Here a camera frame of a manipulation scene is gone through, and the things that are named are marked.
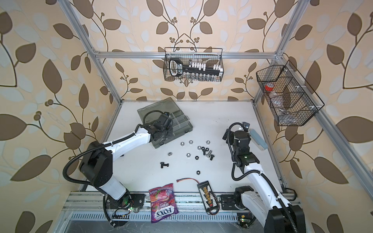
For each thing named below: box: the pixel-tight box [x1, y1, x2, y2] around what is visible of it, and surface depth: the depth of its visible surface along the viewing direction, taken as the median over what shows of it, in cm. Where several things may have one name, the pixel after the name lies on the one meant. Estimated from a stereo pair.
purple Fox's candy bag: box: [148, 183, 179, 224], surface depth 74 cm
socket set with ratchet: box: [169, 58, 224, 82], surface depth 86 cm
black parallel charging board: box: [196, 180, 221, 216], surface depth 75 cm
